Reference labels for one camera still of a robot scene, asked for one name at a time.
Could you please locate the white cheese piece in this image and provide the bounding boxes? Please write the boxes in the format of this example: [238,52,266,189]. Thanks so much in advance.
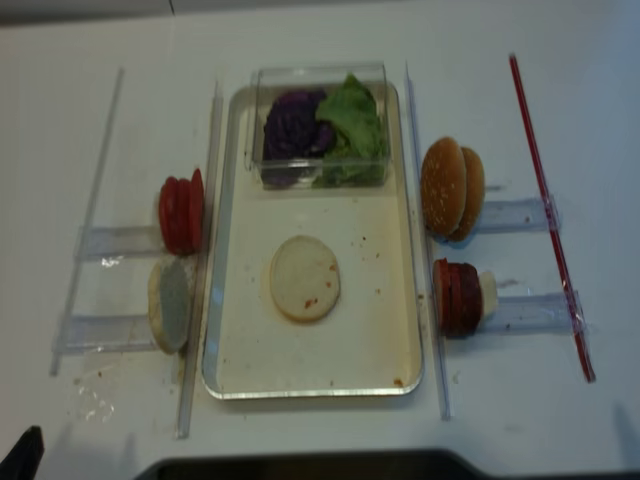
[478,271,498,318]

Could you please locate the clear holder upper left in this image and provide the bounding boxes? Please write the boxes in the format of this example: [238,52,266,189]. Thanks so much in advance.
[74,226,165,261]

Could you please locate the sesame bun top front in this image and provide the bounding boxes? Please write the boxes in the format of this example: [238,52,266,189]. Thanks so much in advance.
[420,137,466,236]

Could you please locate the clear far left strip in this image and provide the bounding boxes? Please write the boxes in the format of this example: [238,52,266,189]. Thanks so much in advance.
[49,67,126,377]

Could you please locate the clear holder lower left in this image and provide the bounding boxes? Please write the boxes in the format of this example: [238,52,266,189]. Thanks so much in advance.
[52,314,157,355]

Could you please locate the clear rail right of tray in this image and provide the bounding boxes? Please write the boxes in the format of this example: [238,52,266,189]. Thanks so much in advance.
[404,62,452,422]

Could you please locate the middle tomato slice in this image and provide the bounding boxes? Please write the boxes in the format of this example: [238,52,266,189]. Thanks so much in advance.
[175,178,192,255]

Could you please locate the bun slice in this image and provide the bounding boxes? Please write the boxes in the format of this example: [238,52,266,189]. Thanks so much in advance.
[269,235,341,323]
[147,256,196,355]

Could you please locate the purple cabbage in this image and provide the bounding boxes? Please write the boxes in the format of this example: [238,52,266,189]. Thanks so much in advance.
[261,90,336,188]

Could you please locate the clear holder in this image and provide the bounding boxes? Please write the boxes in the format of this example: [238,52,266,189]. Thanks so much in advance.
[74,226,165,261]
[474,197,561,234]
[52,314,157,355]
[476,293,587,335]

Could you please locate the clear holder lower right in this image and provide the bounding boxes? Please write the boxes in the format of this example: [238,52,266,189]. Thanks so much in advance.
[476,293,587,335]

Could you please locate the black base edge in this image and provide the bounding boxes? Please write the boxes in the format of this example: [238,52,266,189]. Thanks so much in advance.
[136,449,639,479]

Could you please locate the clear holder upper right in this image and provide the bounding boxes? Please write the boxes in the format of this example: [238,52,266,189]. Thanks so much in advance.
[474,197,561,234]

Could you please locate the clear plastic container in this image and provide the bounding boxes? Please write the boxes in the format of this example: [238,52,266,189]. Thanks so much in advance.
[247,62,391,190]

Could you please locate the green lettuce leaves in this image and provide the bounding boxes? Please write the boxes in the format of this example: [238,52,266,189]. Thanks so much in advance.
[313,74,388,188]

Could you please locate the red plastic strip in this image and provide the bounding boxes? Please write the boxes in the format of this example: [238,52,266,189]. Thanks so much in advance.
[509,53,596,384]

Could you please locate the front red meat patty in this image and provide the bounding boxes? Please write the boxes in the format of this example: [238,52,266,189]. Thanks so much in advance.
[433,258,451,335]

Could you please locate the metal baking tray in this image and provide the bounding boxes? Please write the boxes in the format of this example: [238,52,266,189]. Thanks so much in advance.
[201,86,423,400]

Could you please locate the bun top rear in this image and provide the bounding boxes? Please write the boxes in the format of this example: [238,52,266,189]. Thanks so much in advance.
[448,147,485,242]

